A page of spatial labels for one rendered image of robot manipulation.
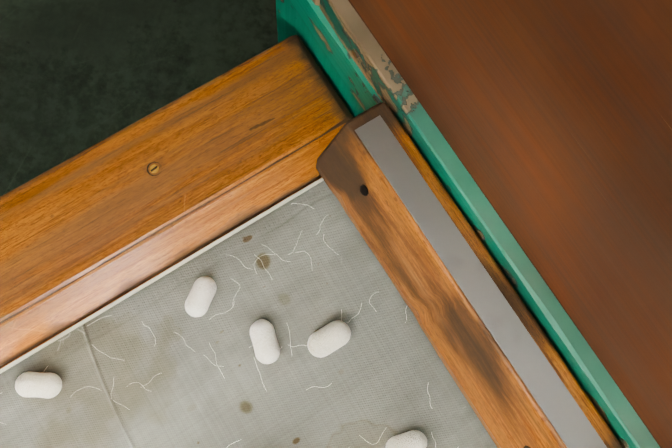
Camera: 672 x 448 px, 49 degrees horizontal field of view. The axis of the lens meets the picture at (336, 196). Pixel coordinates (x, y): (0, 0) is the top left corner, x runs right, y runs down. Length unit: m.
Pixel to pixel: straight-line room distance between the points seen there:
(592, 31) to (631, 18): 0.03
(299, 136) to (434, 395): 0.24
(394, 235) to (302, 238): 0.12
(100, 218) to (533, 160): 0.35
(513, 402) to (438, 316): 0.08
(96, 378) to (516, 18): 0.43
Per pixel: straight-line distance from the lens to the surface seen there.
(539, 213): 0.46
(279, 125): 0.63
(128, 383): 0.63
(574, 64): 0.34
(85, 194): 0.63
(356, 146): 0.53
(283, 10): 0.68
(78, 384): 0.64
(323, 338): 0.59
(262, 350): 0.60
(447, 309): 0.53
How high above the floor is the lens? 1.35
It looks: 75 degrees down
